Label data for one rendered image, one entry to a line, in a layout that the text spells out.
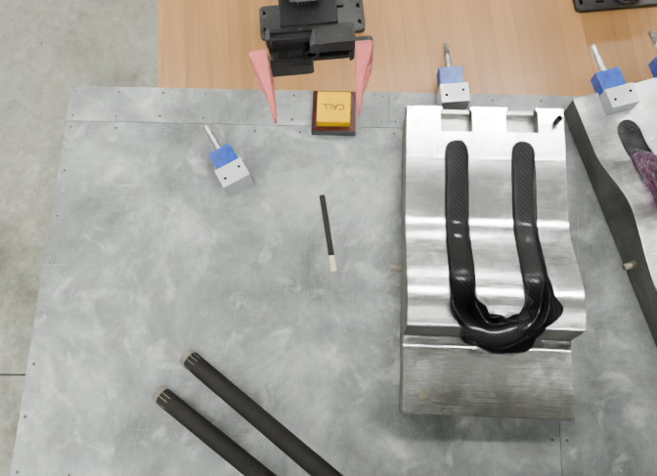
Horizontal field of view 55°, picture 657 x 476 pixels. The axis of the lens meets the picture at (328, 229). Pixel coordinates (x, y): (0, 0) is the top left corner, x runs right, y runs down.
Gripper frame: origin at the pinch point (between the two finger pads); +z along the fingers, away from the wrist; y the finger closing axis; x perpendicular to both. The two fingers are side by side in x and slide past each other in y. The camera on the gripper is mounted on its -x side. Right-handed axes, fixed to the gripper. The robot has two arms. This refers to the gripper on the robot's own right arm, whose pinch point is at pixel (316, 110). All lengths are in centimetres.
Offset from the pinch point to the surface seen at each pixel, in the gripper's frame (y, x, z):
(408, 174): 13.6, 31.5, -2.0
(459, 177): 22.1, 31.9, -0.9
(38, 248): -91, 120, -18
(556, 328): 31.9, 26.5, 25.2
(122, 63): -65, 121, -80
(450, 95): 23.0, 34.9, -17.0
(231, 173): -16.0, 34.7, -6.0
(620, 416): 44, 40, 39
